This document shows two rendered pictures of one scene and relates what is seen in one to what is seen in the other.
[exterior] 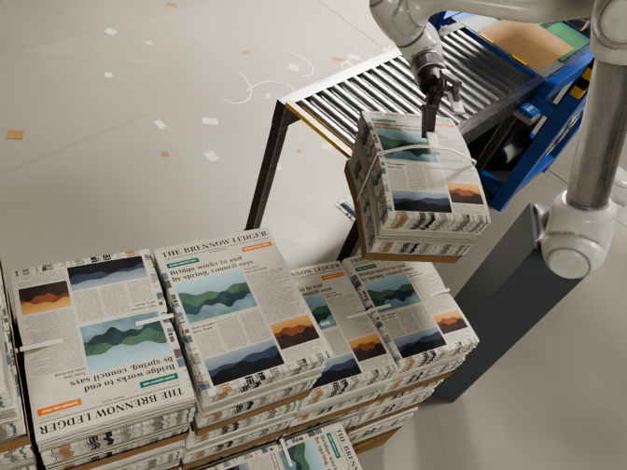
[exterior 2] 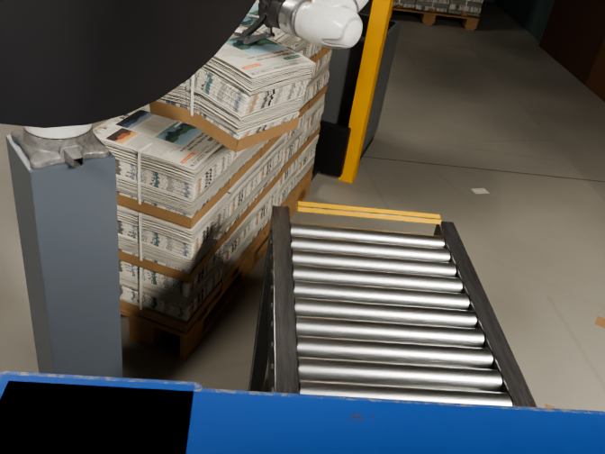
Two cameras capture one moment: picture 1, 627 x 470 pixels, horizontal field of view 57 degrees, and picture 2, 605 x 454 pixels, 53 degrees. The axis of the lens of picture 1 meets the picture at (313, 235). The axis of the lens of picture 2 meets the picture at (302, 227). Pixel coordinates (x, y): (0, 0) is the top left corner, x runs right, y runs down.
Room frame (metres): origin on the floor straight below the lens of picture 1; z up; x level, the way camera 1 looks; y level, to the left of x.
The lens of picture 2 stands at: (2.84, -0.96, 1.74)
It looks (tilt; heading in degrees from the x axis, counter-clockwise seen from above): 33 degrees down; 145
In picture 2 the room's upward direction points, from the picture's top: 9 degrees clockwise
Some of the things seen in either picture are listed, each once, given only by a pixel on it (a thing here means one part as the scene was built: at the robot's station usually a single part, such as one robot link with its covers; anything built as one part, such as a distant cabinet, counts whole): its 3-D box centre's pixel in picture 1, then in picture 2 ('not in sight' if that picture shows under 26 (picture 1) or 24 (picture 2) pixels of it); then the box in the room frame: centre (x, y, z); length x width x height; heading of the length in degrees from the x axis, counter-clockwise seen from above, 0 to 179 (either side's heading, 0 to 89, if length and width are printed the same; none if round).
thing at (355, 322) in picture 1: (249, 400); (215, 186); (0.80, -0.01, 0.42); 1.17 x 0.39 x 0.83; 131
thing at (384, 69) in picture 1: (418, 96); (399, 375); (2.21, -0.20, 0.77); 0.47 x 0.05 x 0.05; 63
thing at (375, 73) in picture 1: (410, 101); (393, 353); (2.15, -0.17, 0.77); 0.47 x 0.05 x 0.05; 63
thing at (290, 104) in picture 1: (327, 136); (369, 213); (1.68, 0.08, 0.81); 0.43 x 0.03 x 0.02; 63
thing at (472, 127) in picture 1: (467, 132); (282, 401); (2.14, -0.45, 0.74); 1.34 x 0.05 x 0.12; 153
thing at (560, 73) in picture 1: (526, 41); not in sight; (3.17, -0.69, 0.75); 0.70 x 0.65 x 0.10; 153
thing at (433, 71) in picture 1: (434, 88); (274, 12); (1.40, -0.16, 1.31); 0.09 x 0.07 x 0.08; 22
